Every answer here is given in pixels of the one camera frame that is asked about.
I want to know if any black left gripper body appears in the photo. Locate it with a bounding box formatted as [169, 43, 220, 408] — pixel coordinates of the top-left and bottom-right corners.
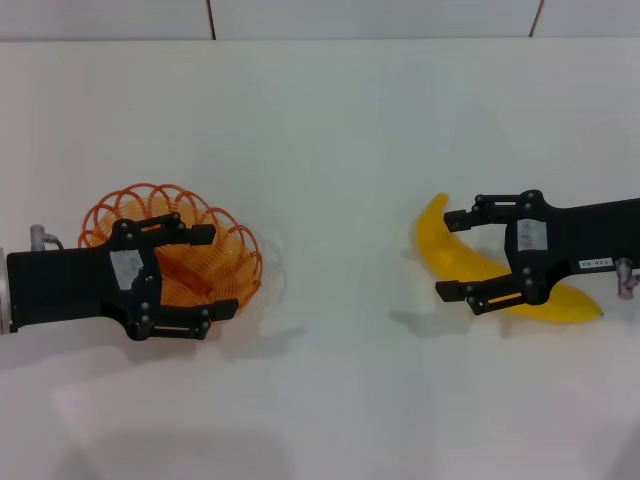
[6, 219, 164, 342]

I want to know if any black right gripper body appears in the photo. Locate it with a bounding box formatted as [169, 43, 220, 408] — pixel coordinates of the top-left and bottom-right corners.
[503, 189, 640, 306]

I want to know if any yellow banana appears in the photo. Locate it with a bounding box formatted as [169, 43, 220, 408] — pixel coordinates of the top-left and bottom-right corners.
[414, 192, 605, 327]

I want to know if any orange wire basket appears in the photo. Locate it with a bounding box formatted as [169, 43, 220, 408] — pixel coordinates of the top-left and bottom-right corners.
[79, 182, 264, 316]

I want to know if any grey left cable connector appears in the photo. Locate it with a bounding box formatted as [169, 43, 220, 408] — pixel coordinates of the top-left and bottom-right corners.
[29, 224, 66, 251]

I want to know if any grey cable connector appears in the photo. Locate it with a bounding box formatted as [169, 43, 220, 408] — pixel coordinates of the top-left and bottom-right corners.
[615, 258, 640, 298]
[29, 224, 66, 251]

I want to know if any grey right cable connector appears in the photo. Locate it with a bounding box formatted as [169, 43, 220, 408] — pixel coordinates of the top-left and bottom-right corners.
[615, 258, 640, 298]

